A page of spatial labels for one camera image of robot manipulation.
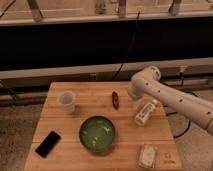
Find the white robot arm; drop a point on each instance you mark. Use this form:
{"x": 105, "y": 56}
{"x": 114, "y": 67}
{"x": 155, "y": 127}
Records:
{"x": 197, "y": 110}

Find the black smartphone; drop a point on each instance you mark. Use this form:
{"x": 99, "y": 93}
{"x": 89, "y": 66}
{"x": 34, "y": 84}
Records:
{"x": 47, "y": 144}

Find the clear wrapped packet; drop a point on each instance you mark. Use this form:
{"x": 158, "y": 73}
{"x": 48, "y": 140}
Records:
{"x": 147, "y": 156}

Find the dark red pepper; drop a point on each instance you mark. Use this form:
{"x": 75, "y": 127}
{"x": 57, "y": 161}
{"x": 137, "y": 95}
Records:
{"x": 115, "y": 100}

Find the green ceramic bowl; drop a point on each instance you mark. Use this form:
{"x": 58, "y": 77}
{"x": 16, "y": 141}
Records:
{"x": 97, "y": 134}

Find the clear plastic cup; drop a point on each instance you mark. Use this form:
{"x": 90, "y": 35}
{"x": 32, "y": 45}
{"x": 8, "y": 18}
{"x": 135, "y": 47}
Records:
{"x": 66, "y": 100}

